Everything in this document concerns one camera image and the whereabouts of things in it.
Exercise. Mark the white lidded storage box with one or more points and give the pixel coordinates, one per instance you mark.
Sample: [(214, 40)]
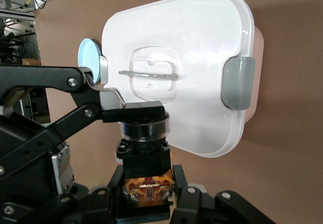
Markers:
[(196, 32)]

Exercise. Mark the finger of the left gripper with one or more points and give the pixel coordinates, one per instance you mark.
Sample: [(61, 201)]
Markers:
[(38, 77)]

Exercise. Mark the blue round plate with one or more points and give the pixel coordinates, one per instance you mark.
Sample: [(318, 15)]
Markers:
[(87, 57)]

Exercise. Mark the aluminium frame post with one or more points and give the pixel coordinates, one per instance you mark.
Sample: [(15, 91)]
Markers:
[(17, 14)]

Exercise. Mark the grey box latch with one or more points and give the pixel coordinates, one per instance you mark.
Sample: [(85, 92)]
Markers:
[(238, 82)]

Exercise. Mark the brown table cover mat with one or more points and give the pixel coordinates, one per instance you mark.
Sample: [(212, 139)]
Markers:
[(277, 183)]

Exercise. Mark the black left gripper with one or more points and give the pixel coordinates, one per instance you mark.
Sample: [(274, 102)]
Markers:
[(32, 176)]

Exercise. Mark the orange black push-button switch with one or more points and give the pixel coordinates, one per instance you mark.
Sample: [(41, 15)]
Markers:
[(143, 158)]

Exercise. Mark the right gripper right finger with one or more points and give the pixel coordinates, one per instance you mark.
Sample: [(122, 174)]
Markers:
[(196, 206)]

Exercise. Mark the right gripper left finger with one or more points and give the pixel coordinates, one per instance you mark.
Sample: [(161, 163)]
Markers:
[(101, 203)]

